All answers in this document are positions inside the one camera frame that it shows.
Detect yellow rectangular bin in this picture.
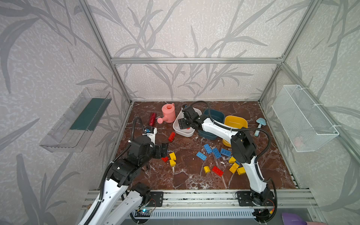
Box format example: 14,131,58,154
224,115,248,129

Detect white wire mesh basket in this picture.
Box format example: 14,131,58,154
272,85,339,152

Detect yellow lego left upper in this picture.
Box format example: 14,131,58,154
169,152,176,161

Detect light blue toy shovel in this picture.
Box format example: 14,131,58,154
254,118,266,137

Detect yellow lego left lower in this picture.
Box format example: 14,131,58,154
169,160,176,167

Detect clear plastic wall shelf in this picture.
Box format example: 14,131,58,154
39,88,112,153

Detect white rectangular bin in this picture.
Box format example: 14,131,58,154
172,106,203,137

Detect blue lego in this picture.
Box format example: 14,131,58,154
203,144,212,154
212,148,221,159
196,152,207,161
220,149,232,157

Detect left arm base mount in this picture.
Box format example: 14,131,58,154
139,191,164,207

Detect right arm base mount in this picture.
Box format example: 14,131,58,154
235,191,276,207

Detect dark teal rectangular bin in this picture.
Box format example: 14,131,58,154
197,108,226,141

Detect yellow lego bottom centre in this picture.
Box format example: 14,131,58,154
203,166,211,174

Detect pink watering can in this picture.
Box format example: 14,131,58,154
157,103,176,124

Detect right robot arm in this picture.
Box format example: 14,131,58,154
178,101,272,206

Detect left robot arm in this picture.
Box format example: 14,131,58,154
80,136,169,225

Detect yellow lego right long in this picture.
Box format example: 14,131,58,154
229,163,240,174

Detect red handled tool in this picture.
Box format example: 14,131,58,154
148,112,157,127

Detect yellow lego far right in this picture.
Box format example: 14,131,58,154
237,167,246,175

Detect purple object bottom right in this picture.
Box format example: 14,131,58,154
281,212,307,225

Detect yellow lego right small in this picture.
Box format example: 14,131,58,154
229,157,236,164

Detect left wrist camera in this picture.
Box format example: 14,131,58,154
145,126,157,144

